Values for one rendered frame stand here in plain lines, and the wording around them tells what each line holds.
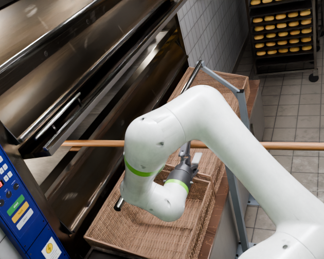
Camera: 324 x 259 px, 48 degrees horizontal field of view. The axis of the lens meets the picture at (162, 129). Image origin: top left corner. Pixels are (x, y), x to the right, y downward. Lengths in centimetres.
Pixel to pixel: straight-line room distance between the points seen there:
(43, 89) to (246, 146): 99
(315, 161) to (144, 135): 249
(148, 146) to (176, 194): 46
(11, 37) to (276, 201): 111
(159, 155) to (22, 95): 83
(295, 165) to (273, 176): 232
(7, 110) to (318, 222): 112
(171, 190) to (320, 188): 186
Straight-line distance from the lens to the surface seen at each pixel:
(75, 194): 180
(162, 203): 124
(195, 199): 216
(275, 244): 82
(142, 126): 84
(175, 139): 86
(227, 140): 88
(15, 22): 157
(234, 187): 216
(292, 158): 325
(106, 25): 208
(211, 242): 196
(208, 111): 89
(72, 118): 152
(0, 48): 148
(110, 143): 170
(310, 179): 306
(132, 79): 230
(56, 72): 170
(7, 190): 145
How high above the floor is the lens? 210
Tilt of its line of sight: 32 degrees down
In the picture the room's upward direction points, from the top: 17 degrees counter-clockwise
